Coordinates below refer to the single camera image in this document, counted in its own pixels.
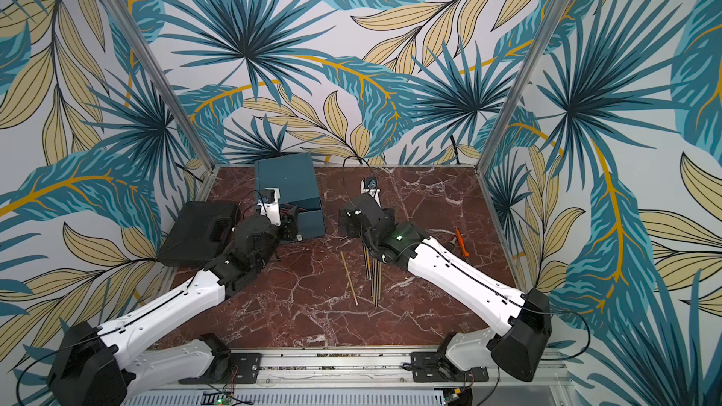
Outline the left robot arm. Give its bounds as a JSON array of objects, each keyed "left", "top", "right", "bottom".
[{"left": 47, "top": 208, "right": 298, "bottom": 405}]

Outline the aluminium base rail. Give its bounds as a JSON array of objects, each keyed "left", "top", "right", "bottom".
[{"left": 122, "top": 347, "right": 581, "bottom": 405}]

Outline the brown pencil right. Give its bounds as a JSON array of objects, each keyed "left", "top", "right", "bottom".
[{"left": 370, "top": 259, "right": 383, "bottom": 306}]

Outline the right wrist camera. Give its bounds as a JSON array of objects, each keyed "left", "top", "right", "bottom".
[{"left": 361, "top": 176, "right": 381, "bottom": 204}]

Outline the small circuit board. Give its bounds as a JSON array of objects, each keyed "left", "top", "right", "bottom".
[{"left": 200, "top": 390, "right": 235, "bottom": 406}]

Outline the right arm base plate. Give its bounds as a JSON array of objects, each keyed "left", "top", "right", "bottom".
[{"left": 402, "top": 351, "right": 489, "bottom": 383}]

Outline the orange handled tool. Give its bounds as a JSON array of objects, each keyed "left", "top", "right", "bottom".
[{"left": 455, "top": 229, "right": 470, "bottom": 259}]

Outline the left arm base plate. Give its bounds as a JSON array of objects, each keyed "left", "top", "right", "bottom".
[{"left": 179, "top": 353, "right": 262, "bottom": 385}]

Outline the teal drawer cabinet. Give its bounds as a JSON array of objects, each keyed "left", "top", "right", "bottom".
[{"left": 254, "top": 152, "right": 325, "bottom": 240}]

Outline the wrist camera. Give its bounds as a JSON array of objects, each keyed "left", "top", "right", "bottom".
[
  {"left": 257, "top": 188, "right": 281, "bottom": 227},
  {"left": 361, "top": 176, "right": 381, "bottom": 204}
]

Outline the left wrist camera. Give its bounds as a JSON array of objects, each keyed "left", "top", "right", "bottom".
[{"left": 257, "top": 188, "right": 281, "bottom": 227}]

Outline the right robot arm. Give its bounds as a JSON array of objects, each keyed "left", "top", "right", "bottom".
[{"left": 338, "top": 194, "right": 552, "bottom": 383}]

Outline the black plastic case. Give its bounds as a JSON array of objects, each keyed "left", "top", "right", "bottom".
[{"left": 157, "top": 200, "right": 238, "bottom": 269}]

